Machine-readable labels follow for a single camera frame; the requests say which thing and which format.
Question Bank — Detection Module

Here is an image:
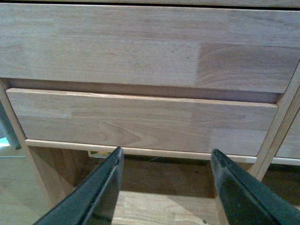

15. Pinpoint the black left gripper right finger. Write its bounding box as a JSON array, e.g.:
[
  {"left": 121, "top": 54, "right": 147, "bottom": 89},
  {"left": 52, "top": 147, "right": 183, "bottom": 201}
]
[{"left": 211, "top": 149, "right": 300, "bottom": 225}]

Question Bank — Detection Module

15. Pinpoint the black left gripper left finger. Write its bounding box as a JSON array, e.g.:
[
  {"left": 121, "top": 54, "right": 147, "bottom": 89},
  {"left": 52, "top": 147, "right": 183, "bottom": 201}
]
[{"left": 35, "top": 147, "right": 124, "bottom": 225}]

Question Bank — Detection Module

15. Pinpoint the light wooden shelf cabinet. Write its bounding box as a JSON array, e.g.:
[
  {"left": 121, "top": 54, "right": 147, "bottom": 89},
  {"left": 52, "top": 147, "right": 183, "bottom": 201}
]
[{"left": 0, "top": 0, "right": 300, "bottom": 225}]

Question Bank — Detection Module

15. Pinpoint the lower wooden drawer front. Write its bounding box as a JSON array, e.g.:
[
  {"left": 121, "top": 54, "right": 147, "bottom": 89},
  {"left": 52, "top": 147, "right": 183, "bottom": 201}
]
[{"left": 7, "top": 88, "right": 278, "bottom": 156}]

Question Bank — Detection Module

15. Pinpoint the wooden drawer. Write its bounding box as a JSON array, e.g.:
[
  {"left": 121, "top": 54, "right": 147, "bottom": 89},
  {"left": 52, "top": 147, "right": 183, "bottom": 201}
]
[
  {"left": 7, "top": 88, "right": 278, "bottom": 156},
  {"left": 0, "top": 3, "right": 300, "bottom": 93}
]

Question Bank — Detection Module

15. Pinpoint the upper wooden drawer front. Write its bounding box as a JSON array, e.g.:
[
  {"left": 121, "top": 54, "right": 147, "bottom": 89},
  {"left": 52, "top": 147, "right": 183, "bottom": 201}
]
[{"left": 0, "top": 3, "right": 300, "bottom": 93}]

